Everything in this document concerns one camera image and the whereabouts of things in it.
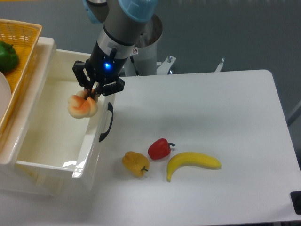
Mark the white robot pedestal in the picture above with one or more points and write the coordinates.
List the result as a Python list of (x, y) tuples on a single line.
[(143, 60)]

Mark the red bell pepper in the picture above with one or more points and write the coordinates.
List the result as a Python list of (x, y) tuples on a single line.
[(160, 149)]

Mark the black device at table edge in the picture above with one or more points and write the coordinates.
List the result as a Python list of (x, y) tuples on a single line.
[(296, 201)]

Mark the green bell pepper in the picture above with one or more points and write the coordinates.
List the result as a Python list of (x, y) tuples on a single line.
[(8, 58)]

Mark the white open drawer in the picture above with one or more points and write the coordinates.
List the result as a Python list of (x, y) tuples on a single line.
[(56, 143)]

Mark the yellow bell pepper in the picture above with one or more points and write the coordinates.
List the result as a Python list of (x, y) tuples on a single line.
[(136, 163)]

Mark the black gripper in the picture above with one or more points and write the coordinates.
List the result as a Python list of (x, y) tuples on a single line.
[(102, 70)]

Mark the yellow banana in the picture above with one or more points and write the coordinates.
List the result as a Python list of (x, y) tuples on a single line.
[(191, 159)]

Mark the white plate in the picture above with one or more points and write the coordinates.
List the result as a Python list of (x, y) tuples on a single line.
[(5, 95)]

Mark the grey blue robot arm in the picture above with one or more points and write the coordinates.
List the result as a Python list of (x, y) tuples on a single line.
[(123, 23)]

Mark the yellow woven basket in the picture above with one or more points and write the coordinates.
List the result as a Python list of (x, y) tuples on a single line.
[(24, 37)]

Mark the white bracket behind table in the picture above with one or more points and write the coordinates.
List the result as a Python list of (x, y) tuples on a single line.
[(220, 66)]

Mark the white drawer cabinet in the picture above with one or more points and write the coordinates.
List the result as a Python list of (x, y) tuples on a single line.
[(13, 175)]

